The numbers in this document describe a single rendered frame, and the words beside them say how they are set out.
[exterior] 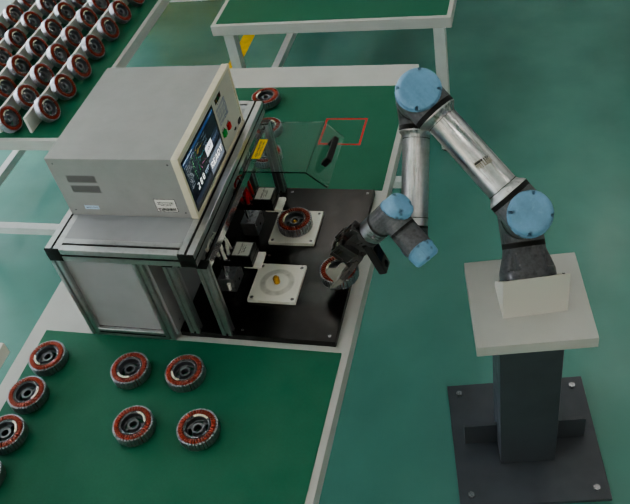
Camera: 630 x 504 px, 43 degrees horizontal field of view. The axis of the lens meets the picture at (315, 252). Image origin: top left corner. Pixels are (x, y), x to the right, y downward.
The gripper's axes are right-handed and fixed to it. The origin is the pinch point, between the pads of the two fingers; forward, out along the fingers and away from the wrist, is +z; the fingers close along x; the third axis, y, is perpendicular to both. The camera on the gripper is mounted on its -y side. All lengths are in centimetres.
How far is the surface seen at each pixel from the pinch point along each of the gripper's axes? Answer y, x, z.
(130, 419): 32, 51, 37
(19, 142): 107, -72, 107
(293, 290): 6.6, 3.0, 13.2
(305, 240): 7.5, -18.0, 14.1
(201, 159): 50, -3, -8
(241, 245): 26.5, -1.3, 12.1
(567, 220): -106, -113, 20
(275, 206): 20.9, -22.5, 12.5
